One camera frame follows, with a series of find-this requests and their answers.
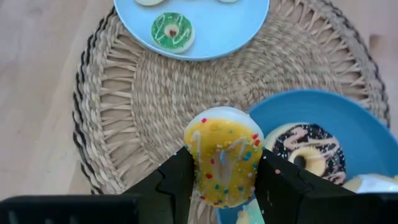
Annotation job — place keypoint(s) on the small green donut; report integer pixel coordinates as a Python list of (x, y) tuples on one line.
[(183, 37)]

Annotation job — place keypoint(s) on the light aqua plate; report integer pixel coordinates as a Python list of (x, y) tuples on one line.
[(217, 31)]

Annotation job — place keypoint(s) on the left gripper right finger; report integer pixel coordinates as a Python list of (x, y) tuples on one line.
[(280, 193)]

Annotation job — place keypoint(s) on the large chocolate donut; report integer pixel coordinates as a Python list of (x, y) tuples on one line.
[(311, 137)]

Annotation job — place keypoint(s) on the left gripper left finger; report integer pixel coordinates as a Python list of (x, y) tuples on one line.
[(174, 193)]

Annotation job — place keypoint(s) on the round woven placemat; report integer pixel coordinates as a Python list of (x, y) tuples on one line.
[(186, 87)]

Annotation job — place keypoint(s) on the blue plate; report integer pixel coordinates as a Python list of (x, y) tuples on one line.
[(311, 105)]

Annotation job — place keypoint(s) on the small yellow donut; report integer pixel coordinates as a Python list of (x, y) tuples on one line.
[(224, 146)]

